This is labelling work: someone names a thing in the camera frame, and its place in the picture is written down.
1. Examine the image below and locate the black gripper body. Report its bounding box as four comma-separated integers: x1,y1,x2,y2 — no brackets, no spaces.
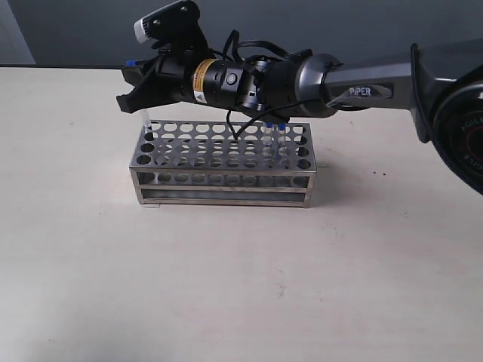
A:
150,53,215,108

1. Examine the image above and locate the blue capped tube front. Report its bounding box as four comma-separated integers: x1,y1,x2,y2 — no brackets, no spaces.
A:
125,60,152,143

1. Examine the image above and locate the blue capped tube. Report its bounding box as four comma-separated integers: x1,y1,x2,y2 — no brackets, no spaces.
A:
262,122,273,161
125,60,152,143
277,124,287,161

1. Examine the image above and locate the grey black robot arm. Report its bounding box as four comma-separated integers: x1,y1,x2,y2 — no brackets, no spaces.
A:
116,39,482,192

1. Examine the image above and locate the stainless steel test tube rack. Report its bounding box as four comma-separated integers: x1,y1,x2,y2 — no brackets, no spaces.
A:
129,120,317,207

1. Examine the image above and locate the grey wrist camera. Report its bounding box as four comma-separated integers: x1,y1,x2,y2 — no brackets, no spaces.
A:
134,1,208,51

